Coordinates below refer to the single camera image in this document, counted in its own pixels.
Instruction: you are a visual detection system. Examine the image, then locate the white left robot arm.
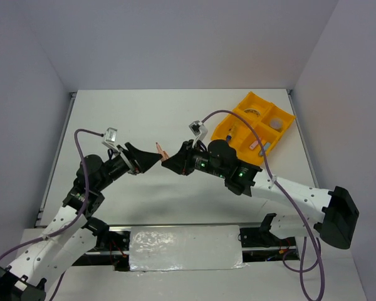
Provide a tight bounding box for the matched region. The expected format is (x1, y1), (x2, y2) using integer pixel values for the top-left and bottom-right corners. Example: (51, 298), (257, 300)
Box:
(0, 143), (162, 300)

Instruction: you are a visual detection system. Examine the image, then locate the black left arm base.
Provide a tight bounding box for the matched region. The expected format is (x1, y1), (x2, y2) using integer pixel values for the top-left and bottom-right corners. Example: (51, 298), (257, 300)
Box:
(73, 218), (131, 272)

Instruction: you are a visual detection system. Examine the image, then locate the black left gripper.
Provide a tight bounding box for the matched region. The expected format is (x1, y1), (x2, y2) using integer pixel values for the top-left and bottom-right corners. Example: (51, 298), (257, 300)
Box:
(95, 142), (162, 191)

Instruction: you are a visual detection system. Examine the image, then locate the silver foil sheet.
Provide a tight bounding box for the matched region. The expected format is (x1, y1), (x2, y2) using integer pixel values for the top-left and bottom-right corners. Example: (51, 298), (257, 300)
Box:
(129, 225), (244, 272)

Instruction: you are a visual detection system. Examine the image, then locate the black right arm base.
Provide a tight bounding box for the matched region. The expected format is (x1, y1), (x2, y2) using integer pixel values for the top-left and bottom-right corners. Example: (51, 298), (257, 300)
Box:
(238, 213), (300, 263)

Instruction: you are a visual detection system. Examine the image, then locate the blue highlighter pen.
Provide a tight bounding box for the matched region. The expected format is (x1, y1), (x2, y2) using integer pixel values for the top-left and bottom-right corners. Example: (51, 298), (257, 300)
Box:
(258, 142), (271, 157)

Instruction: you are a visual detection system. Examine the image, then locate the yellow compartment bin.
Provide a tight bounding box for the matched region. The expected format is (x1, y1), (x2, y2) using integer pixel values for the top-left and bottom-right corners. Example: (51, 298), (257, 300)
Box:
(211, 92), (295, 166)

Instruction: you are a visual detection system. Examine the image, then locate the pink highlighter pen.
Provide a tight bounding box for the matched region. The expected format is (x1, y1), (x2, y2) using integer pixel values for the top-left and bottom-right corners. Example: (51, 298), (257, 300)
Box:
(249, 138), (262, 151)

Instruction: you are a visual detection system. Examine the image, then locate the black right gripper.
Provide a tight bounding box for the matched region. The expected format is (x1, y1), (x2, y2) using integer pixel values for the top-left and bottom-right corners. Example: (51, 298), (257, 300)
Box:
(162, 139), (227, 178)

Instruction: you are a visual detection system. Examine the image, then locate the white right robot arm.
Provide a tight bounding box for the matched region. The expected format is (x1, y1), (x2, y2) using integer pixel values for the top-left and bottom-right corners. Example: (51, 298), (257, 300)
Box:
(162, 140), (359, 250)

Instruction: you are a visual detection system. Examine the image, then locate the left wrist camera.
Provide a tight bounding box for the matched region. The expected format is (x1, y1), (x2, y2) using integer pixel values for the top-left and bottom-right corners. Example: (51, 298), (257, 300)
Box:
(102, 127), (118, 151)

